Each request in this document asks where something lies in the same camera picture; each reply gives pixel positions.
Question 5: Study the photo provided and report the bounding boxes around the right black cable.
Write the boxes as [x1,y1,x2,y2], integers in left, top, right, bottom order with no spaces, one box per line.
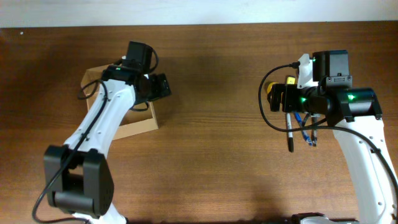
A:
[257,61,398,194]

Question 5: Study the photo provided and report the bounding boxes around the yellow tape roll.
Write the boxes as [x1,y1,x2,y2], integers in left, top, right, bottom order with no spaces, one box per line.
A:
[266,82,277,95]

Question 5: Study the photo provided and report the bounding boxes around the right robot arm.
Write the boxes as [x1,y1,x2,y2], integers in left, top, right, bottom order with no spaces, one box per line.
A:
[259,50,397,223]

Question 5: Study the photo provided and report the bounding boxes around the cardboard box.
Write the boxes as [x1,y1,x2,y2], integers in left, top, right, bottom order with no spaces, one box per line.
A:
[80,65,159,140]

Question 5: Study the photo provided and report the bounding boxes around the black ballpoint pen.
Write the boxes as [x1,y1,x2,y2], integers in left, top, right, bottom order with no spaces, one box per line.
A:
[312,116,318,147]

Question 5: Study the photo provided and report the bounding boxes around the black sharpie marker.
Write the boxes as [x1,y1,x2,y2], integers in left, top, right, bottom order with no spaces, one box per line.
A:
[285,113,294,152]

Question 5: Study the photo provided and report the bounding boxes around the blue ballpoint pen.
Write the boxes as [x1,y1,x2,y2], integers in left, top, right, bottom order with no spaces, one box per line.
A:
[293,111,313,147]

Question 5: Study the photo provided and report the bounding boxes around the yellow highlighter marker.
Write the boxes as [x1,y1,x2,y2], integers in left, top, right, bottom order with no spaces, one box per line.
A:
[286,76,295,85]

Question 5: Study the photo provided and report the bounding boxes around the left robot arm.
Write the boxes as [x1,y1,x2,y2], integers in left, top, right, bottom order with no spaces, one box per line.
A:
[32,41,172,223]

